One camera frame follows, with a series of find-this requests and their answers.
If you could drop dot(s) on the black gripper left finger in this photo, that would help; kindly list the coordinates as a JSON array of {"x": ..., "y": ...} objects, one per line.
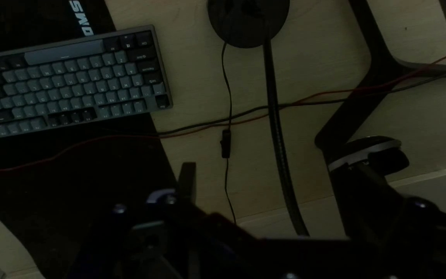
[{"x": 186, "y": 181}]

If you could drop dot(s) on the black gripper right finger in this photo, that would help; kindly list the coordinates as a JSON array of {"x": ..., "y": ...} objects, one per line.
[{"x": 375, "y": 199}]

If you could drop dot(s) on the black gooseneck desk lamp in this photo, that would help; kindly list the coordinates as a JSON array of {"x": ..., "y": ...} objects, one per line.
[{"x": 248, "y": 21}]

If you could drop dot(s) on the grey mechanical keyboard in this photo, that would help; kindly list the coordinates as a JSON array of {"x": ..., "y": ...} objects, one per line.
[{"x": 69, "y": 83}]

